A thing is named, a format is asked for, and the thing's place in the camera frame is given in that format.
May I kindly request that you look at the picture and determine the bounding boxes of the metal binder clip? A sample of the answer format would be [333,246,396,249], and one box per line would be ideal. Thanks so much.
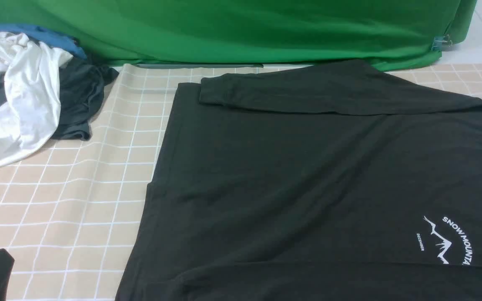
[431,34,453,51]

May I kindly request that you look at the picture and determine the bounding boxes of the dark gray long-sleeve top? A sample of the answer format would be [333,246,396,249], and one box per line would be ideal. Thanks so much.
[115,60,482,301]

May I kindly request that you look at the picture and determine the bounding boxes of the dark gray crumpled garment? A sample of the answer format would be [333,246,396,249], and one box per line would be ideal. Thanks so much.
[0,56,118,141]

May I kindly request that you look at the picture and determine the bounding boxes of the white crumpled garment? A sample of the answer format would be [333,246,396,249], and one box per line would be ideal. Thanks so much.
[0,32,73,167]

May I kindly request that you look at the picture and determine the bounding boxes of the green backdrop cloth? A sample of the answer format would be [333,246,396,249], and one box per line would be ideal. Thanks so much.
[0,0,477,71]

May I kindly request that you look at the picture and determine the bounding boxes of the blue crumpled garment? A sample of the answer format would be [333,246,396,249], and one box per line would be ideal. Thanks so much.
[0,23,87,119]

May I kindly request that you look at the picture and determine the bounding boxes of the beige grid tablecloth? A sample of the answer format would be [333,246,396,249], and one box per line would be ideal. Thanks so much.
[0,64,482,301]

